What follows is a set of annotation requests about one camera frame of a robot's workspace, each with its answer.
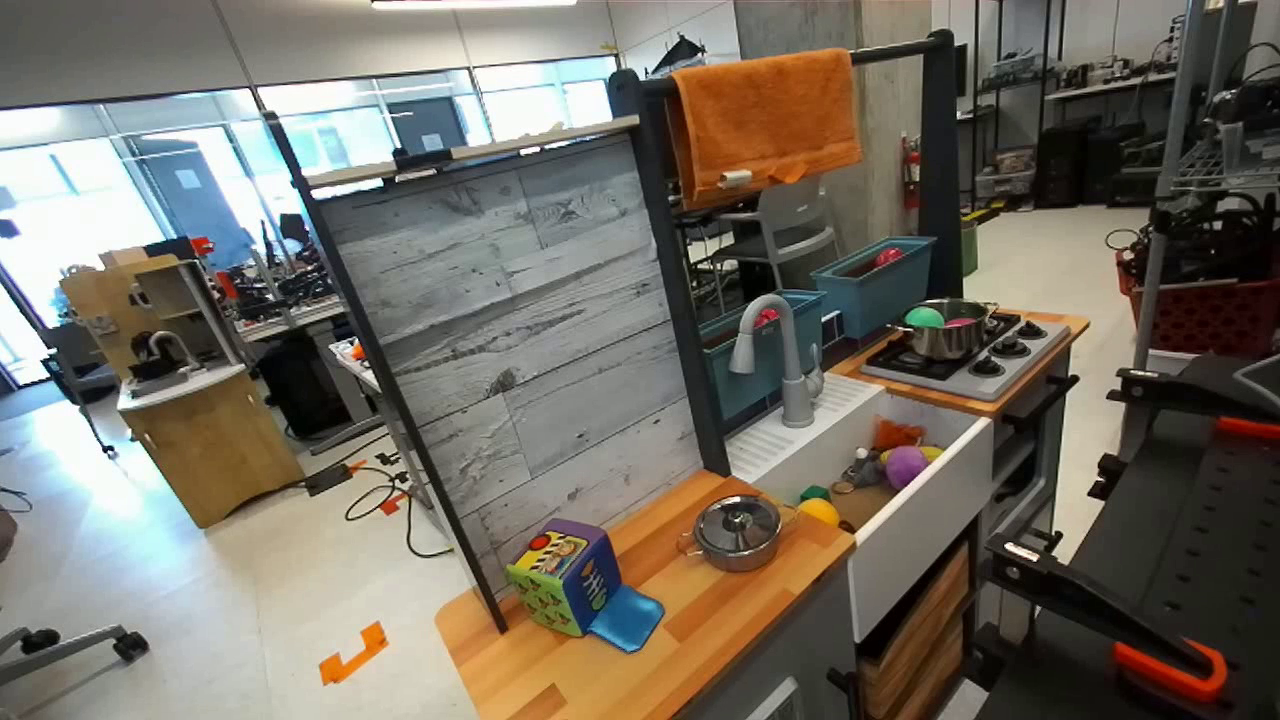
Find black office chair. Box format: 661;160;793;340
34;317;127;460

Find black metal frame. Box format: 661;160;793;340
261;30;964;637

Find blue bin behind faucet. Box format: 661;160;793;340
694;290;832;428

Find grey plastic chair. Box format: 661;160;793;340
729;177;847;302

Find black cart with orange handles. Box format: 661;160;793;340
977;351;1280;720

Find grey chair base with caster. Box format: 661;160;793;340
0;622;150;691

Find orange plush toy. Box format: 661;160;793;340
868;419;929;460

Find dark computer monitor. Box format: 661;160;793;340
382;91;473;164

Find white toy sink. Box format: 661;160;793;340
725;373;999;649

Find black and orange floor cables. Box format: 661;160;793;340
298;450;461;564

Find red crate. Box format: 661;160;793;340
1112;235;1280;366

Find wooden cabinet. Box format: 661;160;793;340
114;366;307;531

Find colourful soft toy cube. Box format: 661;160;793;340
503;515;623;642

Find wooden drawers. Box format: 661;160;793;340
857;542;981;720

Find large blue storage bin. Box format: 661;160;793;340
809;233;939;345

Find grey wood-look back panel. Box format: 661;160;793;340
317;132;709;599

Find grey toy stove top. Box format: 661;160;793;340
857;309;1074;404

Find wooden counter top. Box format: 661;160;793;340
431;470;860;720

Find grey toy faucet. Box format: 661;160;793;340
729;293;827;434

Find silver bowl with handles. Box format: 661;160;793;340
686;492;788;578

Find purple toy vegetable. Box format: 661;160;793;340
879;443;937;492

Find orange brown cloth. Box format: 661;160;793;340
669;49;868;211

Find silver pot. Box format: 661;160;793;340
904;296;999;366

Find red fire extinguisher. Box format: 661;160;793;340
895;132;929;217

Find blue flap of cube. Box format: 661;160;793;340
588;586;669;656

